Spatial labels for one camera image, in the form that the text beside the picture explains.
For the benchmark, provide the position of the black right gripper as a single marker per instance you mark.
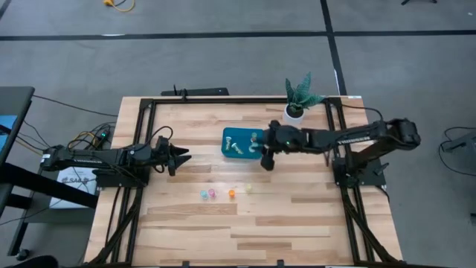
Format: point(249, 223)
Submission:
point(280, 139)

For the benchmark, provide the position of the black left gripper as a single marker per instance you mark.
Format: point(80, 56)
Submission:
point(161, 154)

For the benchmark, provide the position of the teal pill bottle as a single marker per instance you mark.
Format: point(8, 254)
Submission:
point(253, 148)
point(204, 194)

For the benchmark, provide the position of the yellow-green pill bottle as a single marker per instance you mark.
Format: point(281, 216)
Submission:
point(248, 187)

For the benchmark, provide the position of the pink pill bottle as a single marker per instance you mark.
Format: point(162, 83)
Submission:
point(212, 193)

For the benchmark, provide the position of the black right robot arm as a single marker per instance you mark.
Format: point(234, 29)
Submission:
point(353, 138)

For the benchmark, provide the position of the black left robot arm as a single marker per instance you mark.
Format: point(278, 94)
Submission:
point(93, 158)

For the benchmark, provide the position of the blue plastic basket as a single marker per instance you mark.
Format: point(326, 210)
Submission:
point(241, 136)

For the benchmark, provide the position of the orange pill bottle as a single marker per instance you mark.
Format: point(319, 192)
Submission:
point(231, 193)

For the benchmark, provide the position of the white plant pot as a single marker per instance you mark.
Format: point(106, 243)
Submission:
point(292, 120)

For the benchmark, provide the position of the green snake plant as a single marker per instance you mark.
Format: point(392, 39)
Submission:
point(301, 95)

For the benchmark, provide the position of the black flat box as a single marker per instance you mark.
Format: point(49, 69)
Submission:
point(201, 91)

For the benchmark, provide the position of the black power box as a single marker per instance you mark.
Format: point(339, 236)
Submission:
point(104, 134)

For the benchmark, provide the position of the white printed box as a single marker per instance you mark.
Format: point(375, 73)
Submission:
point(67, 175)

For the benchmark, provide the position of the black desk beam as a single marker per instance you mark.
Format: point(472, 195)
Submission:
point(44, 184)

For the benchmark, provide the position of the grey desk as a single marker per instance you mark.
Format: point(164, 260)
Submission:
point(15, 100)

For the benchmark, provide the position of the blue screen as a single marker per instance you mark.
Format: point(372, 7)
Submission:
point(5, 130)

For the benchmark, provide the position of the person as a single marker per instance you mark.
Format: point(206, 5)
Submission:
point(33, 262)

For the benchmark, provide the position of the black caster wheel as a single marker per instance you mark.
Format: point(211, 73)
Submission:
point(22, 254)

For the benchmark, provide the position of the grey stand base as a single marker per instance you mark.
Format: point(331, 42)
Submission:
point(461, 143)

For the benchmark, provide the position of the black stand foot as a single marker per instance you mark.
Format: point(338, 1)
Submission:
point(409, 2)

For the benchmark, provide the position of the black aluminium table frame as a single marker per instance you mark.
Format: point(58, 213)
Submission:
point(223, 100)

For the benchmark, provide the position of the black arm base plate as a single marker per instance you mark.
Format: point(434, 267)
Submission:
point(111, 180)
point(372, 178)

